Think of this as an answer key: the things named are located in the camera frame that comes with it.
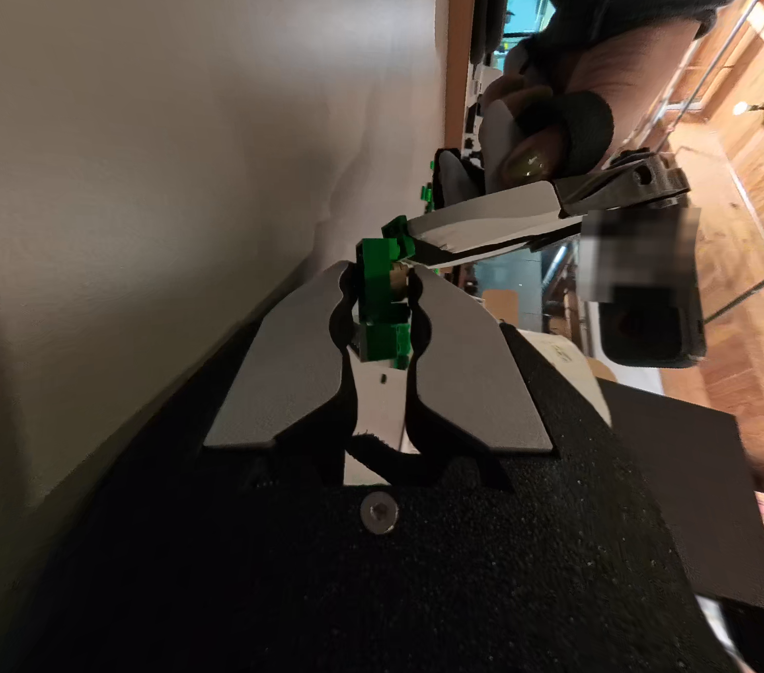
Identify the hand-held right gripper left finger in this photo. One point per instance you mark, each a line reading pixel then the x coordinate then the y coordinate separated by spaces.
pixel 280 368

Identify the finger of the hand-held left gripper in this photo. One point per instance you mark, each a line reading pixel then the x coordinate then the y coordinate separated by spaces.
pixel 483 254
pixel 489 216

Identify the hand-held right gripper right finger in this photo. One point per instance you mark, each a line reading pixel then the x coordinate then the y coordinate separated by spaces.
pixel 471 368

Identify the grey and green brick plate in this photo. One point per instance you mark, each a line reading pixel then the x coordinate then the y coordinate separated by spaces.
pixel 395 234

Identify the green toy brick stack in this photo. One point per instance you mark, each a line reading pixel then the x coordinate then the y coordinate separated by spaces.
pixel 379 315

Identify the person's left hand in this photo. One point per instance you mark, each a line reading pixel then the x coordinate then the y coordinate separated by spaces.
pixel 632 70

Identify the black panel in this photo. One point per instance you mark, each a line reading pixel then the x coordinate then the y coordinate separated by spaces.
pixel 686 476

